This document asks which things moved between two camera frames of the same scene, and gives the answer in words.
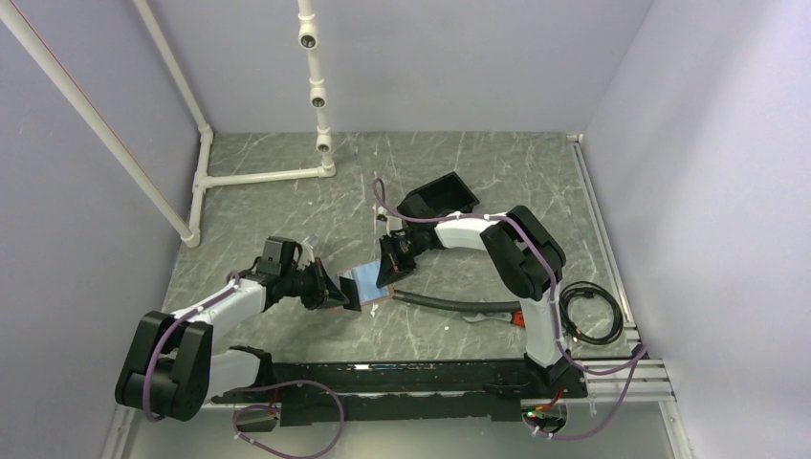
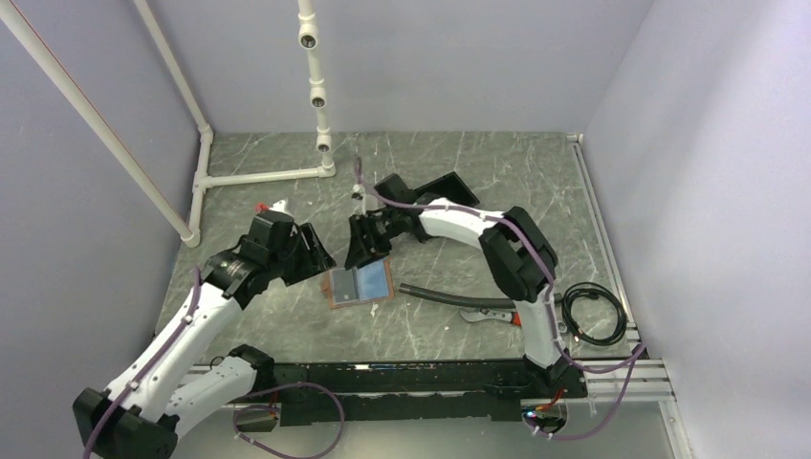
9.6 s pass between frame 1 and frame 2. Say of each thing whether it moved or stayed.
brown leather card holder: stayed
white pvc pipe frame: stayed
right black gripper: moved
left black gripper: moved
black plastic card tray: stayed
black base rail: stayed
